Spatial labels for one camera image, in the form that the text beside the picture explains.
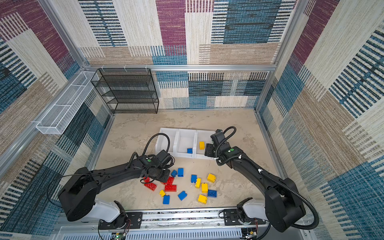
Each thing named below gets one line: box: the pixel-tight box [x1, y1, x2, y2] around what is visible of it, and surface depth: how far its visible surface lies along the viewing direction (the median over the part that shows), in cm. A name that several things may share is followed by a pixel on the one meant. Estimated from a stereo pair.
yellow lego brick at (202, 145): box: [199, 141, 206, 150], surface depth 99 cm
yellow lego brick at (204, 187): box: [201, 183, 209, 193], surface depth 83 cm
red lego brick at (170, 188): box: [164, 184, 177, 192], surface depth 83 cm
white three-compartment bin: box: [156, 127, 215, 160], surface depth 99 cm
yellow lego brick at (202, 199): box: [198, 194, 208, 205], surface depth 79 cm
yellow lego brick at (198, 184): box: [195, 177, 202, 189], surface depth 84 cm
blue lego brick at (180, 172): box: [177, 167, 184, 177], surface depth 89 cm
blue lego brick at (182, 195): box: [177, 190, 188, 201], surface depth 83 cm
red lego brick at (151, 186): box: [144, 182, 157, 192], surface depth 85 cm
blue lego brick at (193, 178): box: [191, 174, 198, 183], surface depth 88 cm
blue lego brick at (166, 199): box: [162, 195, 171, 205], surface depth 81 cm
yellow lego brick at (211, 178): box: [207, 173, 216, 183], surface depth 87 cm
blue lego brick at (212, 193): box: [207, 189, 217, 198], surface depth 82 cm
